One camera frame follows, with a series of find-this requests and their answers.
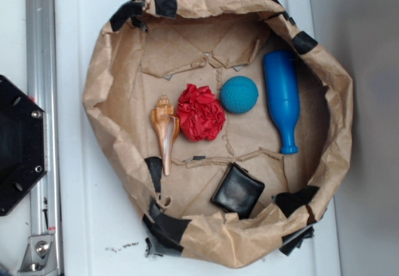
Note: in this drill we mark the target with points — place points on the brown paper bag tray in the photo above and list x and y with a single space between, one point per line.
151 48

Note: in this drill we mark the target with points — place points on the orange spiral seashell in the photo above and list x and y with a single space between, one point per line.
167 127

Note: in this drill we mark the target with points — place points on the teal dimpled ball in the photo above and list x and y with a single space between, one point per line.
239 95

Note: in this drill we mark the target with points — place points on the black square pouch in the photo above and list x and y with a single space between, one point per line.
238 192

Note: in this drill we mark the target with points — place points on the blue plastic bottle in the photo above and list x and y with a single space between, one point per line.
283 96

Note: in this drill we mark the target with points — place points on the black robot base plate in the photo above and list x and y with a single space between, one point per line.
22 145

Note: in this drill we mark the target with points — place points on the aluminium extrusion rail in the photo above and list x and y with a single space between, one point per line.
42 87

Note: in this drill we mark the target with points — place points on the metal corner bracket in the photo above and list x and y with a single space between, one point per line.
40 257

